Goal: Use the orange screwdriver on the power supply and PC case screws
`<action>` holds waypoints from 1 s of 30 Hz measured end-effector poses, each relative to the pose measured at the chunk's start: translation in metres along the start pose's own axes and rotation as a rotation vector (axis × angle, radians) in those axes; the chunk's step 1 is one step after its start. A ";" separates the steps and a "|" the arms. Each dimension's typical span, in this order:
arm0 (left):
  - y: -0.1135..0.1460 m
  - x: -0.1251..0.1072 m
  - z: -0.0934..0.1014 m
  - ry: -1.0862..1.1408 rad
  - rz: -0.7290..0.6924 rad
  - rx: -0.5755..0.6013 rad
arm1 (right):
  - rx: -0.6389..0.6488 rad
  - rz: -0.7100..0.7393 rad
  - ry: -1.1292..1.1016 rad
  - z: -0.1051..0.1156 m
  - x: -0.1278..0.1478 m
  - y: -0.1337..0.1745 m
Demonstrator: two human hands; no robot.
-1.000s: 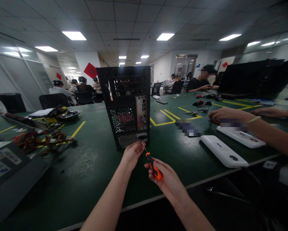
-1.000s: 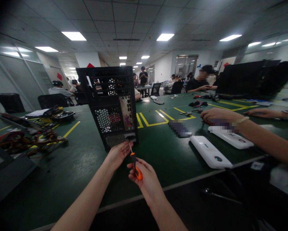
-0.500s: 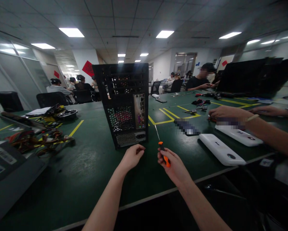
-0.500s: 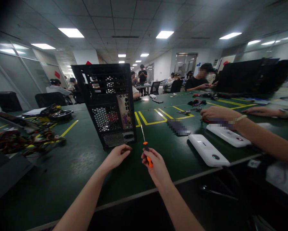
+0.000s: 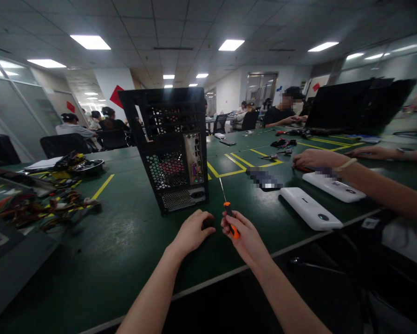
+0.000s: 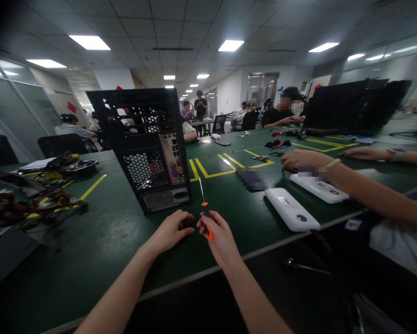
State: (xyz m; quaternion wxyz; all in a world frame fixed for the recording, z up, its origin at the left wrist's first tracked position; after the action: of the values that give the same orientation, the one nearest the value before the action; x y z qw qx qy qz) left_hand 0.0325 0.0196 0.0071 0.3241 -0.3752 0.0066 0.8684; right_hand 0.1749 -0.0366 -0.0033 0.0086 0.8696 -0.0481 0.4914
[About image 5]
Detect person's right thumb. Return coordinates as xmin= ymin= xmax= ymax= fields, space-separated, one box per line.
xmin=221 ymin=219 xmax=235 ymax=241

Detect white paper sheets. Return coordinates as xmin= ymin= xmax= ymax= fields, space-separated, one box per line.
xmin=23 ymin=156 xmax=64 ymax=172

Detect bundle of coloured wires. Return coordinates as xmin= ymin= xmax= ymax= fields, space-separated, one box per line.
xmin=0 ymin=179 xmax=102 ymax=234

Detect black office chair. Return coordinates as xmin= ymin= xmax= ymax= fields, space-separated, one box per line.
xmin=39 ymin=133 xmax=91 ymax=160
xmin=0 ymin=134 xmax=21 ymax=167

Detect person's left hand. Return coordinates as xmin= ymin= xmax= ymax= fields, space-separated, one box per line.
xmin=167 ymin=208 xmax=217 ymax=259

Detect red diamond wall decoration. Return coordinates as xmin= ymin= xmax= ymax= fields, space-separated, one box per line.
xmin=109 ymin=84 xmax=125 ymax=109

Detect white power bank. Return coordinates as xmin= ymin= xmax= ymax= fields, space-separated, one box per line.
xmin=279 ymin=186 xmax=344 ymax=231
xmin=302 ymin=172 xmax=367 ymax=204

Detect person's left thumb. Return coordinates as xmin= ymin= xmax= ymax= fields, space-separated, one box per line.
xmin=198 ymin=226 xmax=217 ymax=241

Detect orange black screwdriver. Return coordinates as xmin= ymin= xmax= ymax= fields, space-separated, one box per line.
xmin=219 ymin=176 xmax=241 ymax=240

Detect person's left fingers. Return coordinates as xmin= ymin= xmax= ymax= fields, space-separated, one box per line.
xmin=187 ymin=208 xmax=215 ymax=227

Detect black round cooler fan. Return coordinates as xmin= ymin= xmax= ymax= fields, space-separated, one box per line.
xmin=71 ymin=159 xmax=105 ymax=177

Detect person's right hand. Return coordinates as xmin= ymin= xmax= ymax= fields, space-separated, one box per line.
xmin=221 ymin=210 xmax=266 ymax=268

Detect person's right index finger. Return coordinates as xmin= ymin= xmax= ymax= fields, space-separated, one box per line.
xmin=232 ymin=210 xmax=252 ymax=231

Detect black computer tower case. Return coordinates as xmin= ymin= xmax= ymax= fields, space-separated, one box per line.
xmin=117 ymin=87 xmax=210 ymax=216

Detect black yellow circuit board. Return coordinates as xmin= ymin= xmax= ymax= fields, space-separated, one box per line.
xmin=52 ymin=150 xmax=88 ymax=172

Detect grey metal case panel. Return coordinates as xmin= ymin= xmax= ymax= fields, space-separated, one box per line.
xmin=0 ymin=211 xmax=60 ymax=329

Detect black red cable bundle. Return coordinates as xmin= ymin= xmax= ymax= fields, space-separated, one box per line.
xmin=270 ymin=137 xmax=298 ymax=149

